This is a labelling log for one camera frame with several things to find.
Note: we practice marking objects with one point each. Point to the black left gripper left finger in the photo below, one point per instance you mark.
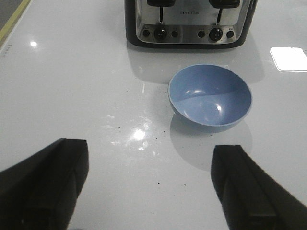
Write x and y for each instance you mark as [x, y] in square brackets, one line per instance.
[41, 192]

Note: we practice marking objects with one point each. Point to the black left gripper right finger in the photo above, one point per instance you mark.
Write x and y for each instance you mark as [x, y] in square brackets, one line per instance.
[250, 198]

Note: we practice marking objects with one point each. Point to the blue bowl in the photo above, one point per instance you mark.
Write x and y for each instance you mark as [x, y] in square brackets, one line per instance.
[209, 97]

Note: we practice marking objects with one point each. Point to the black and silver toaster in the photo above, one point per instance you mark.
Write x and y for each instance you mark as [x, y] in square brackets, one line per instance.
[190, 24]

